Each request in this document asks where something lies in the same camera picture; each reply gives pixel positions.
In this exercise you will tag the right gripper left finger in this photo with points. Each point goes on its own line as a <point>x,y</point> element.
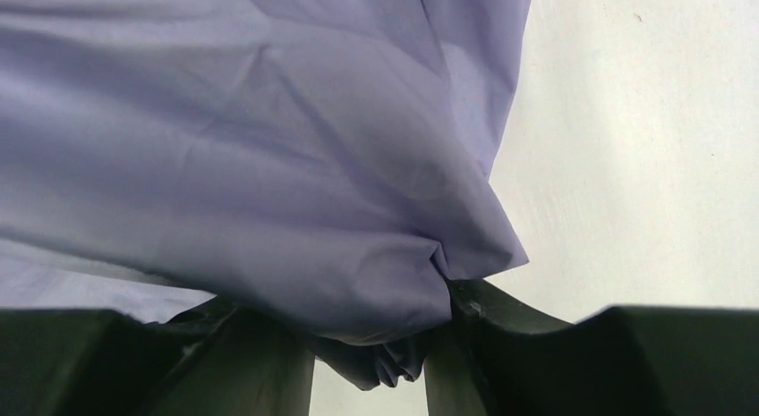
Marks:
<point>215,359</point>

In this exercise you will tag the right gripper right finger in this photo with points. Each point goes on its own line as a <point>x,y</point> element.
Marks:
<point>500,356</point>

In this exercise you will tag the lavender folding umbrella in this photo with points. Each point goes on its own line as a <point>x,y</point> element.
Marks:
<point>324,161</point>

